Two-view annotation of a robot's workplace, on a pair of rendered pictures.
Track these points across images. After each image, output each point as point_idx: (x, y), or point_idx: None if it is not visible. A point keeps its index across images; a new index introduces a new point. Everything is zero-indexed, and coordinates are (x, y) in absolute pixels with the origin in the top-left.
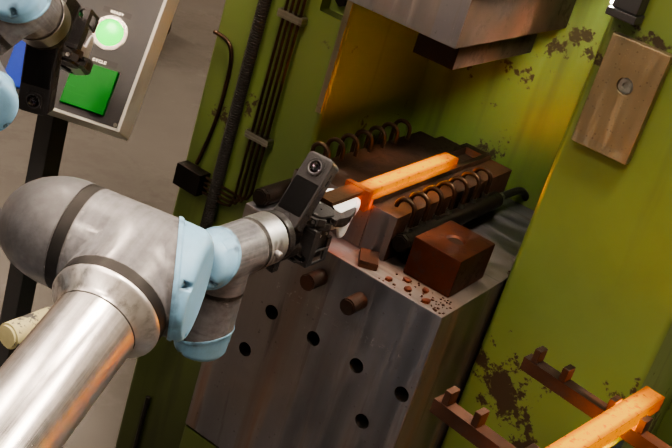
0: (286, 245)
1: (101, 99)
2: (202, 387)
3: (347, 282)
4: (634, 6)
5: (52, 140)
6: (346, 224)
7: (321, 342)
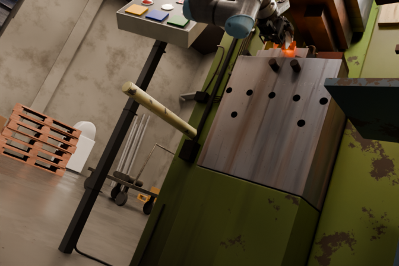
0: (275, 5)
1: (183, 22)
2: (208, 142)
3: (290, 65)
4: None
5: (153, 62)
6: (292, 30)
7: (276, 95)
